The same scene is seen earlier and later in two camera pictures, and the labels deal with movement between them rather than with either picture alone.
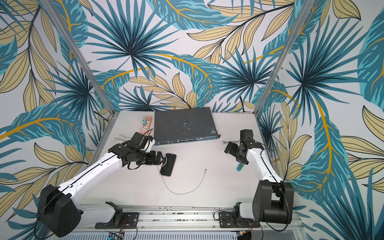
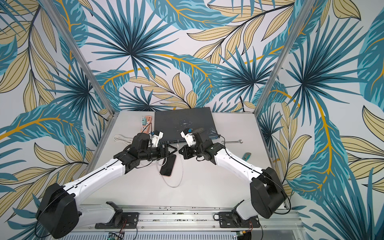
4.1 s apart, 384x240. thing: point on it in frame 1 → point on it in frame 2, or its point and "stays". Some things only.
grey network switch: (184, 126) stays
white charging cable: (182, 193) → (162, 164)
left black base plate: (130, 220) stays
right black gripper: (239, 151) → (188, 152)
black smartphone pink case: (167, 169) stays
